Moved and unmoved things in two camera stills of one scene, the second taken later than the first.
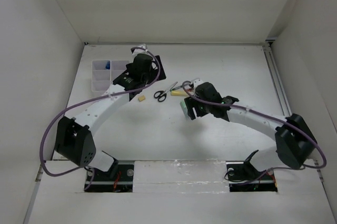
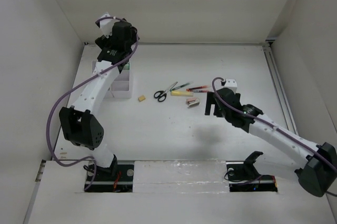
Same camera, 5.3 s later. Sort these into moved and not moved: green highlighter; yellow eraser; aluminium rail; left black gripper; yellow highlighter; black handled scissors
Moved: green highlighter; left black gripper
Not moved: yellow highlighter; yellow eraser; aluminium rail; black handled scissors
